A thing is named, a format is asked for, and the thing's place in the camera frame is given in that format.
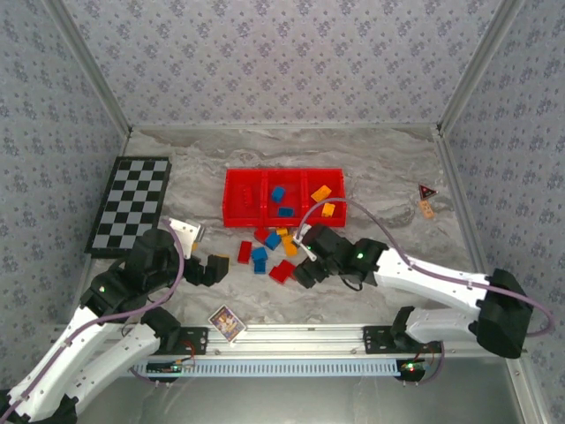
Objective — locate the black grey chessboard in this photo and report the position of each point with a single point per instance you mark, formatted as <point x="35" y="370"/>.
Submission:
<point x="128" y="194"/>

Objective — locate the aluminium back rail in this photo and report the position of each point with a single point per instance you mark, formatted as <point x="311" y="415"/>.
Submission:
<point x="282" y="127"/>

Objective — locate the aluminium lower frame leg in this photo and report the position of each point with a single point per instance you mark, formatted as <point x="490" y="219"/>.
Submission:
<point x="523" y="388"/>

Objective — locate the small dark circuit board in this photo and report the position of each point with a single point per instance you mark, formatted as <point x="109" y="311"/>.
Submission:
<point x="163" y="367"/>
<point x="412" y="366"/>

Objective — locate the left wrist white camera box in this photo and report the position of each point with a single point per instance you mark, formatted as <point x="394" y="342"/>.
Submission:
<point x="185" y="232"/>

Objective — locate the aluminium front rail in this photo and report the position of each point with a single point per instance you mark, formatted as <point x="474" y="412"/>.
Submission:
<point x="287" y="340"/>

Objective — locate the aluminium side rail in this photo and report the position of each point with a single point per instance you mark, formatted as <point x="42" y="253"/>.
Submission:
<point x="457" y="176"/>

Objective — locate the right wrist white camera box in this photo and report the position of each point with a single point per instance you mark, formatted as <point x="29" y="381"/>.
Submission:
<point x="306" y="244"/>

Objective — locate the aluminium frame post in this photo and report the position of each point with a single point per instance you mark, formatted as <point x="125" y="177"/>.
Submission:
<point x="477" y="66"/>

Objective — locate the colourful playing card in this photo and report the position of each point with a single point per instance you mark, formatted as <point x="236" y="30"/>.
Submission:
<point x="226" y="322"/>

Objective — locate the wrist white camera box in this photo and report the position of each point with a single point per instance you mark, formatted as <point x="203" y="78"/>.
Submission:
<point x="306" y="244"/>
<point x="185" y="232"/>

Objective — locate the red triangle sign toy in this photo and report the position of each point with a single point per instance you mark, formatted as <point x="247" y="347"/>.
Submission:
<point x="426" y="192"/>

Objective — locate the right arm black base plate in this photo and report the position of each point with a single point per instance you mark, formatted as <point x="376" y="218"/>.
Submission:
<point x="375" y="340"/>

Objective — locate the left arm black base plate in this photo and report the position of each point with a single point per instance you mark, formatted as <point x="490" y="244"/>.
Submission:
<point x="198" y="340"/>

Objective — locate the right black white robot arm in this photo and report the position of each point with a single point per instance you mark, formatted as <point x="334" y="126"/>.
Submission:
<point x="424" y="278"/>

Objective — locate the blue lego brick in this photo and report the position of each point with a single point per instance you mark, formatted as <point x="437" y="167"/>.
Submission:
<point x="285" y="212"/>
<point x="259" y="266"/>
<point x="259" y="253"/>
<point x="273" y="240"/>
<point x="278" y="193"/>

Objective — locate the small yellow lego brick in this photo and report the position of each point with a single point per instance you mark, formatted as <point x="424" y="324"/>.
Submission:
<point x="281" y="231"/>

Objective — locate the red three-compartment plastic tray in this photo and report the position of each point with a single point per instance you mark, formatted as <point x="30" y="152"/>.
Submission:
<point x="238" y="176"/>

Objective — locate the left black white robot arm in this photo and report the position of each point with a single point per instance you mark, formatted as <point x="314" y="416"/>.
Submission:
<point x="128" y="353"/>

